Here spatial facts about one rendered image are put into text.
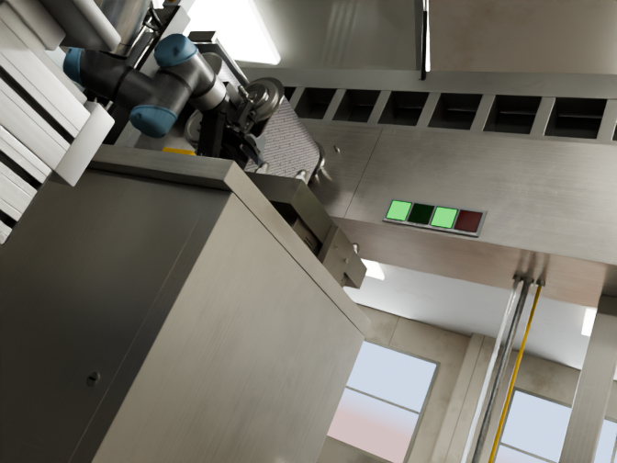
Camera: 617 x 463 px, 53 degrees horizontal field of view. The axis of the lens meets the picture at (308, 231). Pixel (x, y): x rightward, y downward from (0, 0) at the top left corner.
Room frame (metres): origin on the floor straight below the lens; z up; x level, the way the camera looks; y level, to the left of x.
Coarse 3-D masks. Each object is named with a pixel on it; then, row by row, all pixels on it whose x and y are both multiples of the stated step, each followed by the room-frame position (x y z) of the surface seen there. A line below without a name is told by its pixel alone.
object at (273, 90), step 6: (252, 84) 1.32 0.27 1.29; (264, 84) 1.30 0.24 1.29; (270, 84) 1.29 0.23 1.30; (270, 90) 1.28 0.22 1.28; (276, 90) 1.28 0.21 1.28; (270, 96) 1.28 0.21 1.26; (276, 96) 1.28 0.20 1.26; (270, 102) 1.27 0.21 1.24; (258, 108) 1.29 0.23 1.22; (264, 108) 1.28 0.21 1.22; (264, 120) 1.30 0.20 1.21; (252, 126) 1.33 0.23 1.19; (258, 126) 1.32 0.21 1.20; (252, 132) 1.36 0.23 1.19; (258, 132) 1.35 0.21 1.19
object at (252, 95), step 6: (258, 84) 1.29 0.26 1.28; (246, 90) 1.31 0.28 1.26; (252, 90) 1.30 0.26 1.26; (258, 90) 1.28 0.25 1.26; (264, 90) 1.27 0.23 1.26; (246, 96) 1.30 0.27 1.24; (252, 96) 1.29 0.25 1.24; (258, 96) 1.28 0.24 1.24; (264, 96) 1.27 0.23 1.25; (252, 102) 1.28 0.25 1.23; (258, 102) 1.28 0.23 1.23; (264, 102) 1.28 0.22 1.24
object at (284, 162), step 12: (264, 132) 1.28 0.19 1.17; (276, 132) 1.31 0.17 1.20; (276, 144) 1.33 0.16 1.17; (288, 144) 1.36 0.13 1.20; (264, 156) 1.31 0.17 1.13; (276, 156) 1.34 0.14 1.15; (288, 156) 1.38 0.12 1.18; (276, 168) 1.36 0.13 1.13; (288, 168) 1.39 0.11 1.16; (300, 168) 1.43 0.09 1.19
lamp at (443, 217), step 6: (438, 210) 1.34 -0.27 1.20; (444, 210) 1.33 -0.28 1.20; (450, 210) 1.32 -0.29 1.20; (456, 210) 1.31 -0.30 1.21; (438, 216) 1.34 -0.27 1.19; (444, 216) 1.33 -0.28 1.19; (450, 216) 1.32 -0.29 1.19; (432, 222) 1.34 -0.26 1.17; (438, 222) 1.33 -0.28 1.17; (444, 222) 1.32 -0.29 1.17; (450, 222) 1.32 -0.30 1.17
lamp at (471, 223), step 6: (462, 210) 1.31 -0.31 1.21; (462, 216) 1.30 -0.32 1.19; (468, 216) 1.30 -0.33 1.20; (474, 216) 1.29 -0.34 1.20; (480, 216) 1.28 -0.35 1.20; (456, 222) 1.31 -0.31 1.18; (462, 222) 1.30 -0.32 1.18; (468, 222) 1.29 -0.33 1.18; (474, 222) 1.29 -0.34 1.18; (456, 228) 1.31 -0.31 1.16; (462, 228) 1.30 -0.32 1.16; (468, 228) 1.29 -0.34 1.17; (474, 228) 1.28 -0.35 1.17
